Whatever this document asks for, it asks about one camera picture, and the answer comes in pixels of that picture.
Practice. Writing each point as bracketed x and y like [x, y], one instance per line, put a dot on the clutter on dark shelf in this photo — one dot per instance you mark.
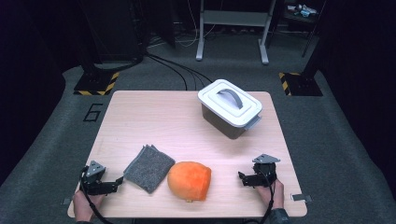
[301, 10]

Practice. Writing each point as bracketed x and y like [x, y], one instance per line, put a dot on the grey metal stand frame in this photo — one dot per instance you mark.
[232, 18]

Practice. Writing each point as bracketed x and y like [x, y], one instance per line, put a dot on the black cabinet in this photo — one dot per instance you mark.
[115, 28]

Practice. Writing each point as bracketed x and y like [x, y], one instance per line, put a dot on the person's left hand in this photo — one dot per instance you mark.
[84, 207]

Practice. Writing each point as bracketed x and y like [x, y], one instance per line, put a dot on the grey tape strip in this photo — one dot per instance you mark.
[301, 198]

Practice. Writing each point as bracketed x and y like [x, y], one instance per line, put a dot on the person's right hand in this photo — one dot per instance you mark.
[274, 196]

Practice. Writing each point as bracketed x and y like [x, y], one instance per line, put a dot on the orange plush toy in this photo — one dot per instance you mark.
[190, 180]

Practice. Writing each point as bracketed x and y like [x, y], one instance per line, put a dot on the brown transparent storage box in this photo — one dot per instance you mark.
[222, 126]

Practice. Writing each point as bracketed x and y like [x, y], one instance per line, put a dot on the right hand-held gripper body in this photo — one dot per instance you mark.
[264, 172]

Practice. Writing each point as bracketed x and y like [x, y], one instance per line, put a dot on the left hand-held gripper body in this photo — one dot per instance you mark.
[93, 183]

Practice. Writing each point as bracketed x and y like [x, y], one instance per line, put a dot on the black yellow striped base plate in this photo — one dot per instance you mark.
[300, 84]
[96, 84]

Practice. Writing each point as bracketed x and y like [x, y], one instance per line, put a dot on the grey cloth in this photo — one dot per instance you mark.
[149, 168]

